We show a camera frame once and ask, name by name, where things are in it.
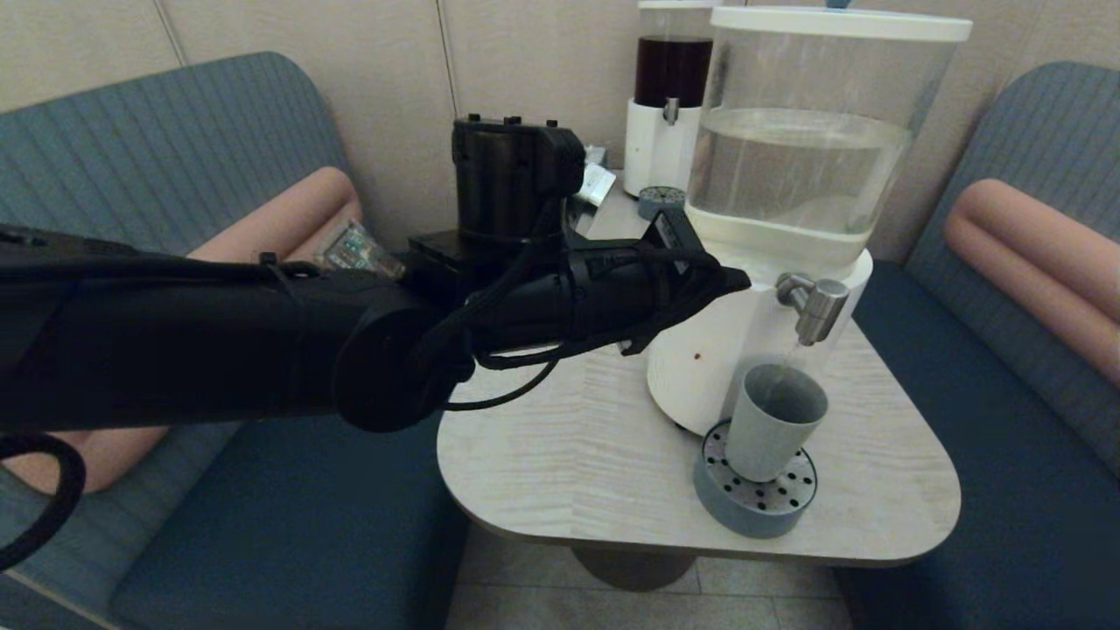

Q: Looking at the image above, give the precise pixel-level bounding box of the metal water dispenser tap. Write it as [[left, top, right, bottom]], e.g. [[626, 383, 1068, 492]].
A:
[[777, 271, 851, 347]]

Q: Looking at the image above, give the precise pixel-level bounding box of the grey plastic cup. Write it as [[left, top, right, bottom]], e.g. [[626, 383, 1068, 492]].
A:
[[726, 363, 830, 483]]

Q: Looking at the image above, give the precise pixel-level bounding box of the small blue perforated drip tray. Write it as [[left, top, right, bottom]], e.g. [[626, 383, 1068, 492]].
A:
[[637, 185, 687, 221]]

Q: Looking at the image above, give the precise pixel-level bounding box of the clear water dispenser white base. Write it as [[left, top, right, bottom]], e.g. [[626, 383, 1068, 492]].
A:
[[646, 0, 974, 438]]

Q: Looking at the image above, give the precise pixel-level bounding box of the dark drink dispenser white base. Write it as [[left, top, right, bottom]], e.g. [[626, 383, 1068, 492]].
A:
[[623, 0, 723, 198]]

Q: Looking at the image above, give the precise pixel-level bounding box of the large blue perforated drip tray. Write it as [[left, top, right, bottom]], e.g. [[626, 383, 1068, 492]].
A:
[[694, 420, 819, 539]]

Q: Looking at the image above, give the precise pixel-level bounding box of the clear printed snack packet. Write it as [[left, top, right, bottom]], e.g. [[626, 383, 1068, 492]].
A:
[[315, 219, 405, 279]]

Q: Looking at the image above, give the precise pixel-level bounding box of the pink bolster cushion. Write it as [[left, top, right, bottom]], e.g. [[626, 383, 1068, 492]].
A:
[[943, 178, 1120, 386], [0, 166, 363, 496]]

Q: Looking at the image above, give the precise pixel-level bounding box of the teal upholstered bench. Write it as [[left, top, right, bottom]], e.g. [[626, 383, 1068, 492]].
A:
[[836, 59, 1120, 630], [0, 51, 508, 630]]

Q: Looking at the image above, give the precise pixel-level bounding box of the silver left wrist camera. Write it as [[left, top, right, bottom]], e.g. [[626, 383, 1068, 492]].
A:
[[576, 160, 619, 208]]

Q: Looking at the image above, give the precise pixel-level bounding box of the thin black left wrist cable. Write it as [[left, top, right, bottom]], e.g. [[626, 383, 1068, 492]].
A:
[[420, 197, 727, 412]]

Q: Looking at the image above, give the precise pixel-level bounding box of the gold table pedestal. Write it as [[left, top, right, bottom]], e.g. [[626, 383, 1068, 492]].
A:
[[573, 547, 697, 592]]

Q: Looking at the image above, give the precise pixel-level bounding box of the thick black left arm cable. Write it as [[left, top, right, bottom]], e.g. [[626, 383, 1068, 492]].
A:
[[0, 431, 88, 571]]

